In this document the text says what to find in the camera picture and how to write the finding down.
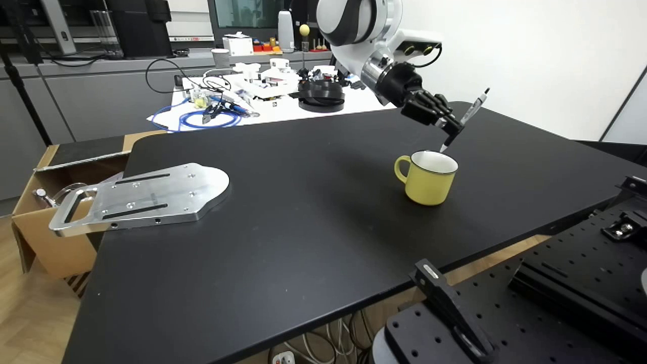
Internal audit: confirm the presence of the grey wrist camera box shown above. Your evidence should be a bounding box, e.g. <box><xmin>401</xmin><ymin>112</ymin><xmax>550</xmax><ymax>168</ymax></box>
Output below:
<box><xmin>392</xmin><ymin>34</ymin><xmax>446</xmax><ymax>71</ymax></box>

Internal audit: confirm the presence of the white electronics pile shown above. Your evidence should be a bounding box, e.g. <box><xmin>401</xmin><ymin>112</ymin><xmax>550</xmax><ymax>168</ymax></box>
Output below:
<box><xmin>182</xmin><ymin>57</ymin><xmax>303</xmax><ymax>116</ymax></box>

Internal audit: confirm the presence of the black metal bracket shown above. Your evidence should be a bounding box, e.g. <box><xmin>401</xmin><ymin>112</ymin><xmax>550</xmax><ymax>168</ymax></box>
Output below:
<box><xmin>616</xmin><ymin>171</ymin><xmax>647</xmax><ymax>202</ymax></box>
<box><xmin>601</xmin><ymin>208</ymin><xmax>647</xmax><ymax>244</ymax></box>

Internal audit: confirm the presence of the black round device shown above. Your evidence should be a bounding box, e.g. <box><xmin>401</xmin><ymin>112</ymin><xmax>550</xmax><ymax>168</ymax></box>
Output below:
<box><xmin>296</xmin><ymin>64</ymin><xmax>348</xmax><ymax>112</ymax></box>

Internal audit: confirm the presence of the black and silver pen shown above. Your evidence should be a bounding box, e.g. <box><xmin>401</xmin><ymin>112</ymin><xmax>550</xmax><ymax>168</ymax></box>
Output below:
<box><xmin>437</xmin><ymin>85</ymin><xmax>493</xmax><ymax>153</ymax></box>

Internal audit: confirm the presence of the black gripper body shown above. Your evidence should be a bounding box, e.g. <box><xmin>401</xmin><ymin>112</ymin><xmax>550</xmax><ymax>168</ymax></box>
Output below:
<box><xmin>376</xmin><ymin>63</ymin><xmax>455</xmax><ymax>131</ymax></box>

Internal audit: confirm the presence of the blue coiled cable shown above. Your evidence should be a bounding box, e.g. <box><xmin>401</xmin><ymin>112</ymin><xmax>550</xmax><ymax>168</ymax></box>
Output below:
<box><xmin>175</xmin><ymin>100</ymin><xmax>244</xmax><ymax>133</ymax></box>

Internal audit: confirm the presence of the black clamp mount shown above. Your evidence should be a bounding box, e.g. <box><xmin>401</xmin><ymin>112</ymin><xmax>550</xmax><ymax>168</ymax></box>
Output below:
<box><xmin>411</xmin><ymin>257</ymin><xmax>496</xmax><ymax>364</ymax></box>

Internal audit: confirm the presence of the grey counter cabinet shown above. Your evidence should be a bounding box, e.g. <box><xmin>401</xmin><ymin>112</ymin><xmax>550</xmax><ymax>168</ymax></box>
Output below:
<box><xmin>0</xmin><ymin>47</ymin><xmax>340</xmax><ymax>203</ymax></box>

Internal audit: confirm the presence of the small red item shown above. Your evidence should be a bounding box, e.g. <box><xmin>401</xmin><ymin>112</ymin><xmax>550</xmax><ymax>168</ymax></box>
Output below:
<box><xmin>251</xmin><ymin>39</ymin><xmax>282</xmax><ymax>55</ymax></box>

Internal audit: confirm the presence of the brown cardboard box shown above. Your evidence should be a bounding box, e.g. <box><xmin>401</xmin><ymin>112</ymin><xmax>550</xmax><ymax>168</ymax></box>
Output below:
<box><xmin>9</xmin><ymin>128</ymin><xmax>170</xmax><ymax>281</ymax></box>

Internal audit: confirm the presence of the black computer tower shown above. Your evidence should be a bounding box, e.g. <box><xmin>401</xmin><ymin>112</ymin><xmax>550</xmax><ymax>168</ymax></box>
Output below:
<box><xmin>104</xmin><ymin>0</ymin><xmax>174</xmax><ymax>60</ymax></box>

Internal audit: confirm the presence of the aluminium mounting plate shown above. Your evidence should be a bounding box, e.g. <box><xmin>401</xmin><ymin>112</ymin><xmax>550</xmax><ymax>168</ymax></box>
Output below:
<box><xmin>46</xmin><ymin>159</ymin><xmax>233</xmax><ymax>238</ymax></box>

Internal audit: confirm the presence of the white leaning panel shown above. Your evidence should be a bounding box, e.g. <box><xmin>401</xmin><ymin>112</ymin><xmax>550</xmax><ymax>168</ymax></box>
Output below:
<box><xmin>598</xmin><ymin>66</ymin><xmax>647</xmax><ymax>148</ymax></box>

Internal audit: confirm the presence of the small metal handle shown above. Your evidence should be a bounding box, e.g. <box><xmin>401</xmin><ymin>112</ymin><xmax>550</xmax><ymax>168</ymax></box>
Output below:
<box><xmin>30</xmin><ymin>185</ymin><xmax>59</xmax><ymax>209</ymax></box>

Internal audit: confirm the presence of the black looping cable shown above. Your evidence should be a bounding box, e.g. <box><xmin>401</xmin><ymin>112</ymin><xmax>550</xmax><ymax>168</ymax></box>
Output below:
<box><xmin>143</xmin><ymin>55</ymin><xmax>187</xmax><ymax>96</ymax></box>

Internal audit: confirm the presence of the white lidded container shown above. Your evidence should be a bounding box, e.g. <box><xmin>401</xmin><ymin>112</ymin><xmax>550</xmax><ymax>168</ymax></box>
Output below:
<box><xmin>220</xmin><ymin>30</ymin><xmax>255</xmax><ymax>58</ymax></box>

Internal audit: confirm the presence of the black rail block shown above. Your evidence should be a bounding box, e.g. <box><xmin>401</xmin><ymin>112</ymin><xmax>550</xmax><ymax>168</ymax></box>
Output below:
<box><xmin>508</xmin><ymin>257</ymin><xmax>647</xmax><ymax>353</ymax></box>

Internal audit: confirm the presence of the dark computer monitor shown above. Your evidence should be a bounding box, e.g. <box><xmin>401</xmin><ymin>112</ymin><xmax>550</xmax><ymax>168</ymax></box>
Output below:
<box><xmin>205</xmin><ymin>0</ymin><xmax>284</xmax><ymax>45</ymax></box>

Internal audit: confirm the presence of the white cluttered table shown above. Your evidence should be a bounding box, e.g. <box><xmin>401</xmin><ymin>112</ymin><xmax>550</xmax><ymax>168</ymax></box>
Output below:
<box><xmin>146</xmin><ymin>60</ymin><xmax>396</xmax><ymax>133</ymax></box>

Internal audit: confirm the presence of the white cylindrical speaker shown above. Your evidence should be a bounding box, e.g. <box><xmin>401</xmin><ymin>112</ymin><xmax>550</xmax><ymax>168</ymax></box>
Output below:
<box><xmin>277</xmin><ymin>7</ymin><xmax>296</xmax><ymax>55</ymax></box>

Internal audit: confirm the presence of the black perforated breadboard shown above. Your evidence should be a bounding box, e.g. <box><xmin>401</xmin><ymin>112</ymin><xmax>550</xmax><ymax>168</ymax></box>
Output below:
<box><xmin>369</xmin><ymin>175</ymin><xmax>647</xmax><ymax>364</ymax></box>

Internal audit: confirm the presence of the black tripod stand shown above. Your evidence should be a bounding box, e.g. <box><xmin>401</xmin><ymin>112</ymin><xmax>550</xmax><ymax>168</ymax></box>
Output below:
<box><xmin>0</xmin><ymin>0</ymin><xmax>53</xmax><ymax>148</ymax></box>

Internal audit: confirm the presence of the yellow enamel mug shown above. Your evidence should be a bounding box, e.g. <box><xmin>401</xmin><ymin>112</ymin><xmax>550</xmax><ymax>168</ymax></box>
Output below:
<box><xmin>392</xmin><ymin>148</ymin><xmax>461</xmax><ymax>208</ymax></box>

